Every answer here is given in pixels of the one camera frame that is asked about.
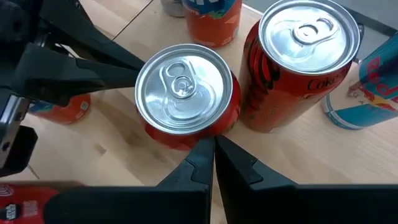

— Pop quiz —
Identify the red soda can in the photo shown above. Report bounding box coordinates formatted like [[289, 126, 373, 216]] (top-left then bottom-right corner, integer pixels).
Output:
[[134, 43, 242, 152], [238, 0, 361, 134]]

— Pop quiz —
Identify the red Coca-Cola can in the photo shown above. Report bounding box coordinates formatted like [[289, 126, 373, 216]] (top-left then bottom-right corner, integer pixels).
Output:
[[0, 183, 60, 224]]

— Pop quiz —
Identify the blue silver Red Bull can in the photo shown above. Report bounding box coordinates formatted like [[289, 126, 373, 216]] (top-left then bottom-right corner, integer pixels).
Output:
[[321, 30, 398, 131]]

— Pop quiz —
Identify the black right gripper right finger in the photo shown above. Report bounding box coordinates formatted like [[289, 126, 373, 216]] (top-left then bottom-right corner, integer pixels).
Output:
[[215, 134, 398, 224]]

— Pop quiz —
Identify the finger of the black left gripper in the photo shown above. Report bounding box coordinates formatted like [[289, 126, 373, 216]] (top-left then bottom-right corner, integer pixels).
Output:
[[40, 0, 146, 71], [14, 42, 140, 107]]

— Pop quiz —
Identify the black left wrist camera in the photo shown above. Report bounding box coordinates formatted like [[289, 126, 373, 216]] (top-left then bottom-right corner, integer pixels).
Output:
[[0, 91, 39, 178]]

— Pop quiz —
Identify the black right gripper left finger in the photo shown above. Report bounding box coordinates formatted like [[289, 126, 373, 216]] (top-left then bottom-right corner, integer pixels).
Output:
[[42, 136, 215, 224]]

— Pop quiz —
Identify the red Fanta strawberry can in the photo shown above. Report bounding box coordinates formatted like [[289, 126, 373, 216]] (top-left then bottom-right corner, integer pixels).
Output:
[[182, 0, 243, 48], [27, 93, 92, 125]]

